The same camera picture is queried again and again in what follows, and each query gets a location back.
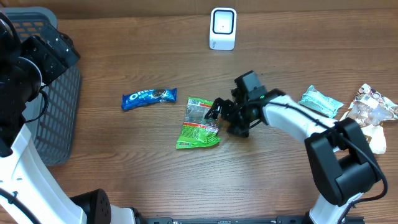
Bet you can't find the green clear snack packet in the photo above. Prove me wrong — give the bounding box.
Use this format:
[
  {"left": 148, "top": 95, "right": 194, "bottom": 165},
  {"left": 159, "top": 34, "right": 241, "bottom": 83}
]
[{"left": 176, "top": 97, "right": 220, "bottom": 149}]

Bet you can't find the mint green wipes packet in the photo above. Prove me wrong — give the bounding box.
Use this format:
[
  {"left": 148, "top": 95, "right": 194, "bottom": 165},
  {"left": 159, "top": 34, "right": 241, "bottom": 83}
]
[{"left": 298, "top": 85, "right": 344, "bottom": 118}]

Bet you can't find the blue Oreo cookie packet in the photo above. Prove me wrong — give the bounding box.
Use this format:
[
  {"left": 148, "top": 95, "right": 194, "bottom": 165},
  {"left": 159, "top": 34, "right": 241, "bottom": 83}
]
[{"left": 121, "top": 88, "right": 177, "bottom": 110}]

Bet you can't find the beige nut snack pouch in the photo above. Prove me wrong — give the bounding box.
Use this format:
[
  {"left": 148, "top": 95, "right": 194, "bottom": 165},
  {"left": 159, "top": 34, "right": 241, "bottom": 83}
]
[{"left": 340, "top": 83, "right": 397, "bottom": 154}]

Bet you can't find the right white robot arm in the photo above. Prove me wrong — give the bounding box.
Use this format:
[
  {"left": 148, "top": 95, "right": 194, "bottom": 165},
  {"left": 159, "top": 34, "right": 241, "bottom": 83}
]
[{"left": 205, "top": 71, "right": 388, "bottom": 223}]

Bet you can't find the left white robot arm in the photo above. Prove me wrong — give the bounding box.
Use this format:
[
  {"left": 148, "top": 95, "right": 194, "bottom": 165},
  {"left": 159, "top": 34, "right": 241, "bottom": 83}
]
[{"left": 1, "top": 14, "right": 138, "bottom": 224}]

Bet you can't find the white barcode scanner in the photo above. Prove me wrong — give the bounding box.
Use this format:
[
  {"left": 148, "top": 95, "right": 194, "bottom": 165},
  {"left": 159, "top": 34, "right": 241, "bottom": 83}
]
[{"left": 209, "top": 7, "right": 237, "bottom": 51}]

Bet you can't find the grey plastic mesh basket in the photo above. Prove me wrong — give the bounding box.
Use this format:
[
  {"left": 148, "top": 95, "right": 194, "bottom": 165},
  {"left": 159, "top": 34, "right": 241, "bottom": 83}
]
[{"left": 1, "top": 7, "right": 81, "bottom": 166}]

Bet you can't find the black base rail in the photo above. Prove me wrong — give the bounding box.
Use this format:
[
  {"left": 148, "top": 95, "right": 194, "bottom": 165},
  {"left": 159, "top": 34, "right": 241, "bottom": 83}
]
[{"left": 136, "top": 214, "right": 365, "bottom": 224}]

